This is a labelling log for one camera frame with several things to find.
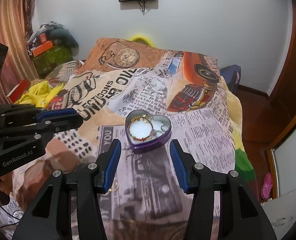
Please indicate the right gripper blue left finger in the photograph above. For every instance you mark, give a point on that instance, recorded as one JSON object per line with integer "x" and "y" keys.
{"x": 107, "y": 163}

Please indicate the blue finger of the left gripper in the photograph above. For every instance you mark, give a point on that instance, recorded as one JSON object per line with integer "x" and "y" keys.
{"x": 55, "y": 113}
{"x": 57, "y": 124}

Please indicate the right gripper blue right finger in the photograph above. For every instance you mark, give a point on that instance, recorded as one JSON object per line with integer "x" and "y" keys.
{"x": 184, "y": 164}

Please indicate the yellow garment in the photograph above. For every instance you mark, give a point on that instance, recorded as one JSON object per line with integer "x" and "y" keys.
{"x": 40, "y": 94}

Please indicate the purple heart-shaped tin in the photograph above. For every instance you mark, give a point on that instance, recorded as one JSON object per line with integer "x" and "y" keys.
{"x": 146, "y": 132}

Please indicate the colourful fleece blanket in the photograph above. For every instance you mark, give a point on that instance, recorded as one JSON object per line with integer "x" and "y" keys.
{"x": 242, "y": 163}

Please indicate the green fabric bin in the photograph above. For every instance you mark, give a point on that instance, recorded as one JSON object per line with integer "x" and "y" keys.
{"x": 50, "y": 59}

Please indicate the orange box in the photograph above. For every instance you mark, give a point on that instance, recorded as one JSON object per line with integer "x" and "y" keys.
{"x": 42, "y": 48}

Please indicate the pink croc shoe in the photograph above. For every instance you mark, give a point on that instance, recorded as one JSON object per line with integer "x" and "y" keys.
{"x": 266, "y": 186}

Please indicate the newspaper print bedspread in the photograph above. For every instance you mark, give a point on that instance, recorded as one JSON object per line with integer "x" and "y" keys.
{"x": 144, "y": 97}

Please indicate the striped brown curtain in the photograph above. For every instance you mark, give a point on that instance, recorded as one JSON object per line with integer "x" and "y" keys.
{"x": 15, "y": 30}

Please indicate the grey clothes pile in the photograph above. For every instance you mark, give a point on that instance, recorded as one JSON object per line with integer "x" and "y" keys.
{"x": 53, "y": 31}

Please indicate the dark blue bag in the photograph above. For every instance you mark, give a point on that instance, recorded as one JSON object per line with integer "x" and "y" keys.
{"x": 232, "y": 76}

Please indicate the white wardrobe sliding door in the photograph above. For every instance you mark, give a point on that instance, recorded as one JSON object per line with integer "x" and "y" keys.
{"x": 285, "y": 156}

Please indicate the brown wooden door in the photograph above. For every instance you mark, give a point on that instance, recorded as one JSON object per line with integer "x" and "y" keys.
{"x": 283, "y": 96}

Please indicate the yellow curved headrest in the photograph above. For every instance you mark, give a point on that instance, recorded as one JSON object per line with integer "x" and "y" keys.
{"x": 142, "y": 39}

